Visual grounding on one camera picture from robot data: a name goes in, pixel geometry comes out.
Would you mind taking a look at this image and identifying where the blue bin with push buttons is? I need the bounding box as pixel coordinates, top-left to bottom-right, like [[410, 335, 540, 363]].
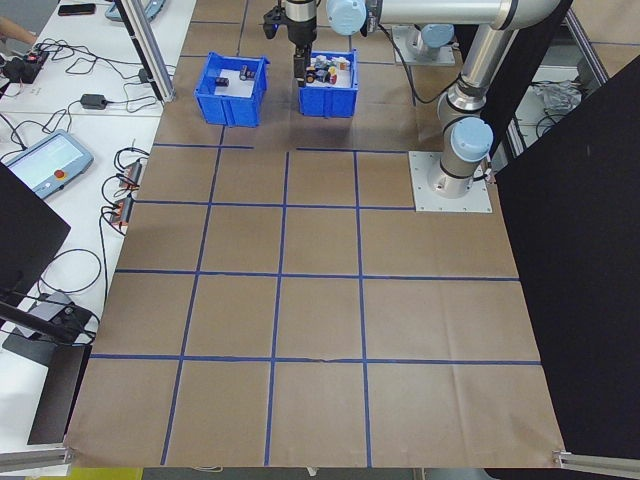
[[297, 48, 361, 120]]

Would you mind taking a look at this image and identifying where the blue bin with batteries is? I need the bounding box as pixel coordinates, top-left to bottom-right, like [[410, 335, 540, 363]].
[[193, 51, 270, 128]]

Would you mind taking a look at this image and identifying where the orange grey adapter box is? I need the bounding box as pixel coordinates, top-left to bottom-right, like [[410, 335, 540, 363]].
[[117, 158, 146, 189], [107, 197, 136, 231]]

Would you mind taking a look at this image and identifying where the grey blue teach pendant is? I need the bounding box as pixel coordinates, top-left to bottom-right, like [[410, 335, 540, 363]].
[[0, 128, 95, 201], [106, 0, 167, 24]]

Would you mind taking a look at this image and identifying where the crumpled grey plastic sheet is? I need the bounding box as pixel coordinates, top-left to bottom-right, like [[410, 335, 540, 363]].
[[532, 82, 581, 119]]

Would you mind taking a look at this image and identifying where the black device with red part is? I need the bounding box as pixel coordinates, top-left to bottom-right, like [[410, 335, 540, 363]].
[[2, 47, 51, 85]]

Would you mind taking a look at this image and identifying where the black flat panel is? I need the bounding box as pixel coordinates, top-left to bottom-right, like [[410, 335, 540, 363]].
[[0, 162, 72, 301]]

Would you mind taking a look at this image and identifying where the aluminium corner bar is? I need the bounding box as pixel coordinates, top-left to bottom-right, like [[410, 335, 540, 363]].
[[0, 446, 76, 469], [552, 448, 640, 471]]

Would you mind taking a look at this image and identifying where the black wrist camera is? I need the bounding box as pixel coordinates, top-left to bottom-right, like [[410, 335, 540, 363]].
[[263, 7, 287, 41]]

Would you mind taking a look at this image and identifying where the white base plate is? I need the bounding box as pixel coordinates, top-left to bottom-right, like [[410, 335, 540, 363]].
[[392, 24, 464, 66], [408, 150, 494, 214]]

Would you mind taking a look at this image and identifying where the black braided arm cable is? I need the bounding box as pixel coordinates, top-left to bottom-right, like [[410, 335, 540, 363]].
[[372, 22, 459, 106]]

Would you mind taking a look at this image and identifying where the aluminium profile post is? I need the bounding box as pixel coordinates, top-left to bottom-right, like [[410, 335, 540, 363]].
[[113, 0, 178, 105]]

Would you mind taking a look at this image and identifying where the metal V-shaped frame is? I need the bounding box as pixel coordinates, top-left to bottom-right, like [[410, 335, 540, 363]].
[[507, 9, 614, 161]]

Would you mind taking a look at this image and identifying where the black frame cover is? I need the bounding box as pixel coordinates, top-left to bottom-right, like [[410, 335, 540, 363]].
[[479, 0, 640, 461]]

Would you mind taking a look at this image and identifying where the black clamp mount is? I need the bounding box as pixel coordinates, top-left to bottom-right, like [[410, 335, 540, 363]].
[[0, 287, 100, 346]]

